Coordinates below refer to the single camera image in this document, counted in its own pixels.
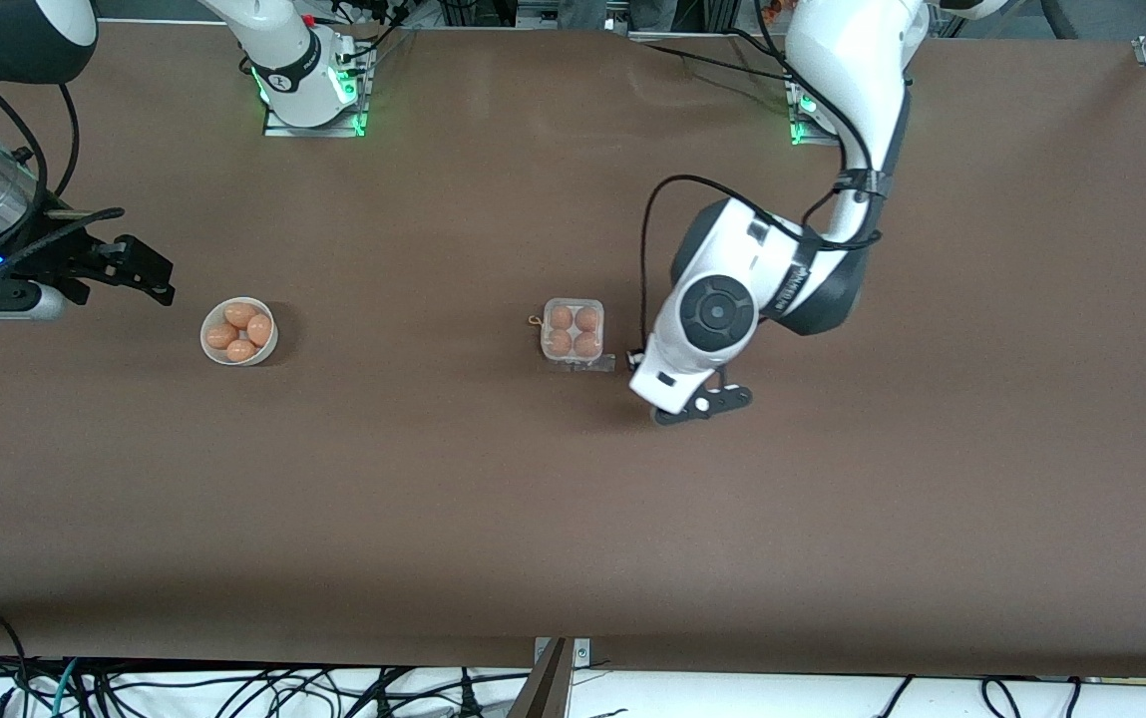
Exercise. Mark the brown table cover mat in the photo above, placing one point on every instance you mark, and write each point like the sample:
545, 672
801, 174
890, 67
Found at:
572, 519

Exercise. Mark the aluminium edge bracket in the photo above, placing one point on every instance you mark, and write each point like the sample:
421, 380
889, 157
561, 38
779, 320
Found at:
582, 653

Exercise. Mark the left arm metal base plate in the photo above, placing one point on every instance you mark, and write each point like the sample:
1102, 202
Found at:
812, 142

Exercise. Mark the white round bowl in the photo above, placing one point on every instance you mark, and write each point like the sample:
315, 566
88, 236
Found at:
208, 349

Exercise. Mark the clear plastic egg carton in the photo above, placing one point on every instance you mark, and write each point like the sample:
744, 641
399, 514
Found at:
572, 302

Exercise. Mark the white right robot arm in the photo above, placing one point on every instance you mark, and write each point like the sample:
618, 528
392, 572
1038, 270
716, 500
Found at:
283, 60

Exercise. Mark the brown egg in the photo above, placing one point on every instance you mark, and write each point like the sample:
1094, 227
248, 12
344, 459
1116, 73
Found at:
560, 317
587, 318
241, 314
559, 342
221, 336
259, 329
586, 344
241, 350

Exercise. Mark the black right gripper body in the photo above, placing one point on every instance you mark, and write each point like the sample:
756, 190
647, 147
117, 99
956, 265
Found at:
62, 255

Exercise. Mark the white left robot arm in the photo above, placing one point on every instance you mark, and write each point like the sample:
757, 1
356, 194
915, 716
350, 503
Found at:
852, 70

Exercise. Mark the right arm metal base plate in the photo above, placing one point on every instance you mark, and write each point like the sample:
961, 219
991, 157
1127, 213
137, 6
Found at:
313, 131

